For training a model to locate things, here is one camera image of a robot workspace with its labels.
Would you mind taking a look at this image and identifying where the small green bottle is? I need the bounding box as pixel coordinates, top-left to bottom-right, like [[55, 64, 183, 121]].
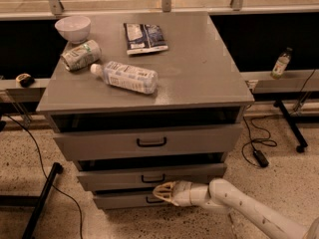
[[270, 47, 293, 79]]

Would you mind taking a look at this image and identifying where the crushed green white can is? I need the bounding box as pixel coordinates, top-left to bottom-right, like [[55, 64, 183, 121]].
[[61, 40, 102, 72]]

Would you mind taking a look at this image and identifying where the black cable on left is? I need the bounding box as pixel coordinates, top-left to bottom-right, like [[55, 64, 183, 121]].
[[2, 114, 84, 239]]

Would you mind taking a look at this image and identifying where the white bowl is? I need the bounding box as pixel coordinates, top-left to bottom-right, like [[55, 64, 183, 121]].
[[55, 16, 91, 44]]

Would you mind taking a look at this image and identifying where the blue white snack bag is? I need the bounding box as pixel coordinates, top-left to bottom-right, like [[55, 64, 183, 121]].
[[124, 23, 168, 55]]

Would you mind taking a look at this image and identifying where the grey bottom drawer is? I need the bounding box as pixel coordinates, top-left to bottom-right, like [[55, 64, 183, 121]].
[[93, 188, 166, 210]]

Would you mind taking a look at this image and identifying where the black yellow tape measure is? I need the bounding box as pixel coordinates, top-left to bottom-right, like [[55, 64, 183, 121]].
[[16, 73, 35, 88]]

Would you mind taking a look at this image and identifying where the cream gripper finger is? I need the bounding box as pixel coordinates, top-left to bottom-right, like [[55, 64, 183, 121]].
[[153, 182, 175, 203]]

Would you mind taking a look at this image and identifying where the clear plastic water bottle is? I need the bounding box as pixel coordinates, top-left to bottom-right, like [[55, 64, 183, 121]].
[[90, 61, 159, 95]]

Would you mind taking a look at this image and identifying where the grey drawer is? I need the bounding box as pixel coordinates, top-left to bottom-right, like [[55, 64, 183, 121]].
[[54, 123, 242, 161], [93, 188, 166, 210], [78, 153, 226, 192]]

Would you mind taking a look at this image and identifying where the black power adapter cable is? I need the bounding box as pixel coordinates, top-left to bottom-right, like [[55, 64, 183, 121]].
[[240, 114, 278, 168]]

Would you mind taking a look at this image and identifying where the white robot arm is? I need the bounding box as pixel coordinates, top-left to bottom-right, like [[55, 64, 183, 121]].
[[153, 178, 319, 239]]

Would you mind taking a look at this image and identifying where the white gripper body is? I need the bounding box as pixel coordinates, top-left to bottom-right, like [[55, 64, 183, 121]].
[[172, 181, 210, 207]]

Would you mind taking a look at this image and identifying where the black stand leg left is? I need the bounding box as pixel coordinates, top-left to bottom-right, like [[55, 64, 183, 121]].
[[0, 162, 63, 239]]

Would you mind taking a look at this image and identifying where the grey top drawer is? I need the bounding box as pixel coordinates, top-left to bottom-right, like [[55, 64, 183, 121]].
[[54, 123, 242, 161]]

